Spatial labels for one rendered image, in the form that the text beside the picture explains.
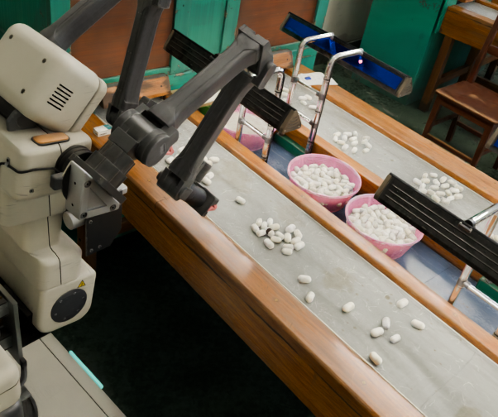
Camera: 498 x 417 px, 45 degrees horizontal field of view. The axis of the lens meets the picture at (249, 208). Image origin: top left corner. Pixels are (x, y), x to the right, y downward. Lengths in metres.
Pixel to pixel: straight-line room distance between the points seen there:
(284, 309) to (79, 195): 0.66
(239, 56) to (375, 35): 3.41
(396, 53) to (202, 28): 2.43
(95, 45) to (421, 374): 1.51
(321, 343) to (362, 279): 0.32
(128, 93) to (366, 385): 0.99
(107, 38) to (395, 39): 2.81
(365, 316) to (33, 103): 1.01
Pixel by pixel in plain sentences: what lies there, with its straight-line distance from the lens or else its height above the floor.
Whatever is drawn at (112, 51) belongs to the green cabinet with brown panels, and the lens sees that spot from 2.29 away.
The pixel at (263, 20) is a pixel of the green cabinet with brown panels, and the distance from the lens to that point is 2.70.
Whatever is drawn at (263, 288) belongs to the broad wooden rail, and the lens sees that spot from 1.64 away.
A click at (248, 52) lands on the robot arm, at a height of 1.37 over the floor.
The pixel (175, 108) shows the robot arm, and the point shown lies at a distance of 1.28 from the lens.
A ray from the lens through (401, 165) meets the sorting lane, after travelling 2.39.
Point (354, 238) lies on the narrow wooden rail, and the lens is 1.89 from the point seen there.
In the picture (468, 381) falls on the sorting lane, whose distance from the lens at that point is 1.67.
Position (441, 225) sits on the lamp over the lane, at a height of 1.08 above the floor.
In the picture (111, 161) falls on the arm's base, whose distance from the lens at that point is 1.21.
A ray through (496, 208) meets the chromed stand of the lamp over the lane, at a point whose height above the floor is 1.12.
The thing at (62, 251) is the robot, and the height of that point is 0.90.
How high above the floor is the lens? 1.90
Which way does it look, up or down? 37 degrees down
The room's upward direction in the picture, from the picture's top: 11 degrees clockwise
